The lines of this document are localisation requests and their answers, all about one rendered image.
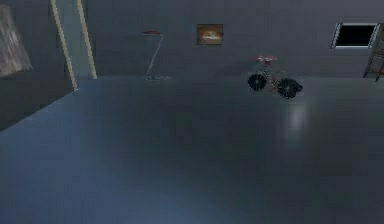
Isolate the pale framed room door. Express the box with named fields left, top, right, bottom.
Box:
left=50, top=0, right=98, bottom=92

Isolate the white framed dark window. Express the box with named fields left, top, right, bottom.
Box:
left=330, top=22, right=381, bottom=50

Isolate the red bicycle with black wheels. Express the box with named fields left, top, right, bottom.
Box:
left=247, top=54, right=304, bottom=100

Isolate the orange framed wall picture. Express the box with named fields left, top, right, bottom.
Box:
left=196, top=23, right=224, bottom=46

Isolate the brown wooden ladder shelf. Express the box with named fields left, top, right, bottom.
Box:
left=363, top=23, right=384, bottom=83

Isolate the grey framed wall picture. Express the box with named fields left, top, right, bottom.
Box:
left=0, top=5, right=33, bottom=79

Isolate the red shade floor lamp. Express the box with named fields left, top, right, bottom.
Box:
left=141, top=30, right=170, bottom=81

